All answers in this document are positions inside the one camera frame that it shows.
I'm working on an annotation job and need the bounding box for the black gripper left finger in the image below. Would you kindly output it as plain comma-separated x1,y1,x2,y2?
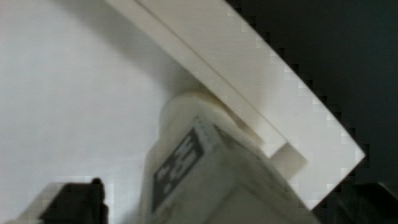
39,178,109,224

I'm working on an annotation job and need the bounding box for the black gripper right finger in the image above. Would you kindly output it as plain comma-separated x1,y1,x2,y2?
313,182,398,224

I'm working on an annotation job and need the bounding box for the white table leg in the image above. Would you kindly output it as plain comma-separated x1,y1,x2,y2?
141,92,320,224

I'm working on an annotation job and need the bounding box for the white square tabletop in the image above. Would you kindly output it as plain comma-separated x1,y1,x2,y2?
0,0,215,224

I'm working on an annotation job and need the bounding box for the white U-shaped fence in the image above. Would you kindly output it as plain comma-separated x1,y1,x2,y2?
137,0,364,207

